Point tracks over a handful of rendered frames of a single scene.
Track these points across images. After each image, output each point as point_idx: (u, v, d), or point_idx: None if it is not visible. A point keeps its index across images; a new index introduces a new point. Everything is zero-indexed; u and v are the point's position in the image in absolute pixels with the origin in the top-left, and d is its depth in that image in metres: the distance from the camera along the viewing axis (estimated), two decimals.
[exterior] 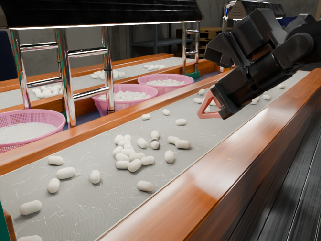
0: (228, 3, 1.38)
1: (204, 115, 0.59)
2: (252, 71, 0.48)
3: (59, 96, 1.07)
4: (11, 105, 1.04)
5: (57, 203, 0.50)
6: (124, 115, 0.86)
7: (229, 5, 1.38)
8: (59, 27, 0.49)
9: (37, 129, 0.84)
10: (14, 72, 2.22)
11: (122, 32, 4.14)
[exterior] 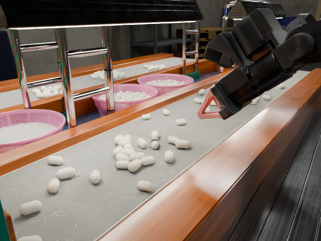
0: (228, 3, 1.38)
1: (204, 115, 0.59)
2: (252, 71, 0.48)
3: (59, 96, 1.07)
4: (11, 105, 1.04)
5: (57, 203, 0.50)
6: (124, 115, 0.86)
7: (229, 5, 1.38)
8: (59, 27, 0.49)
9: (37, 129, 0.84)
10: (14, 72, 2.22)
11: (122, 32, 4.14)
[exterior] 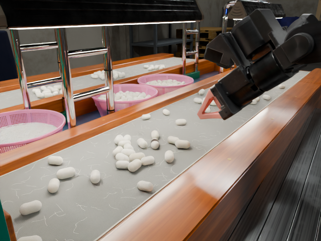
0: (228, 3, 1.38)
1: (204, 115, 0.59)
2: (252, 71, 0.48)
3: (59, 96, 1.07)
4: (11, 105, 1.04)
5: (57, 203, 0.50)
6: (124, 115, 0.86)
7: (229, 5, 1.38)
8: (59, 27, 0.49)
9: (37, 129, 0.84)
10: (14, 72, 2.22)
11: (122, 32, 4.14)
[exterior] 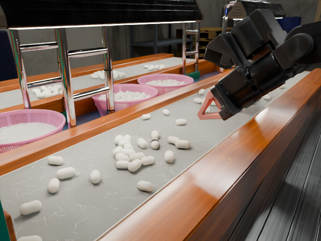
0: (228, 3, 1.38)
1: (204, 115, 0.59)
2: (252, 71, 0.48)
3: (59, 96, 1.07)
4: (11, 105, 1.04)
5: (57, 203, 0.50)
6: (124, 115, 0.86)
7: (229, 5, 1.38)
8: (59, 27, 0.49)
9: (37, 129, 0.84)
10: (14, 72, 2.22)
11: (122, 32, 4.14)
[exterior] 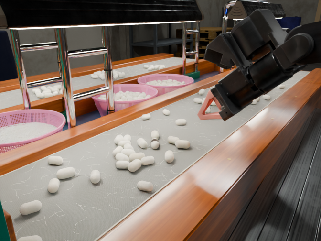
0: (228, 3, 1.38)
1: (204, 115, 0.59)
2: (252, 71, 0.48)
3: (59, 96, 1.07)
4: (11, 105, 1.04)
5: (57, 203, 0.50)
6: (124, 115, 0.86)
7: (229, 5, 1.38)
8: (59, 27, 0.49)
9: (37, 129, 0.84)
10: (14, 72, 2.22)
11: (122, 32, 4.14)
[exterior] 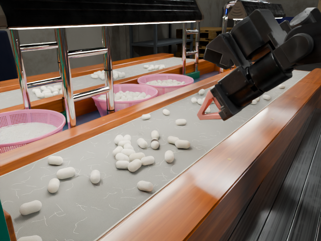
0: (228, 3, 1.38)
1: (204, 115, 0.59)
2: (252, 72, 0.48)
3: (59, 96, 1.07)
4: (11, 105, 1.04)
5: (57, 203, 0.50)
6: (124, 115, 0.86)
7: (229, 5, 1.38)
8: (59, 27, 0.49)
9: (37, 129, 0.84)
10: (14, 72, 2.22)
11: (122, 32, 4.14)
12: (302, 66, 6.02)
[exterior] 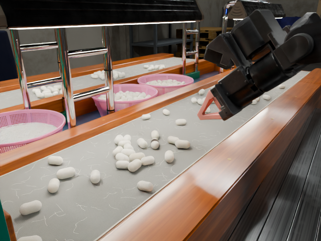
0: (228, 3, 1.38)
1: (204, 115, 0.59)
2: (252, 72, 0.48)
3: (59, 96, 1.07)
4: (11, 105, 1.04)
5: (57, 203, 0.50)
6: (124, 115, 0.86)
7: (229, 5, 1.38)
8: (59, 27, 0.49)
9: (37, 129, 0.84)
10: (14, 72, 2.22)
11: (122, 32, 4.14)
12: None
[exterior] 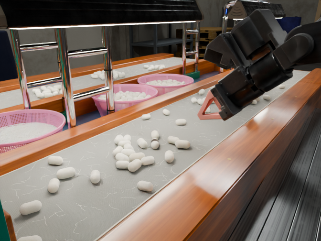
0: (228, 3, 1.38)
1: (204, 115, 0.59)
2: (252, 72, 0.48)
3: (59, 96, 1.07)
4: (11, 105, 1.04)
5: (57, 203, 0.50)
6: (124, 115, 0.86)
7: (229, 5, 1.38)
8: (59, 27, 0.49)
9: (37, 129, 0.84)
10: (14, 72, 2.22)
11: (122, 32, 4.14)
12: (302, 66, 6.02)
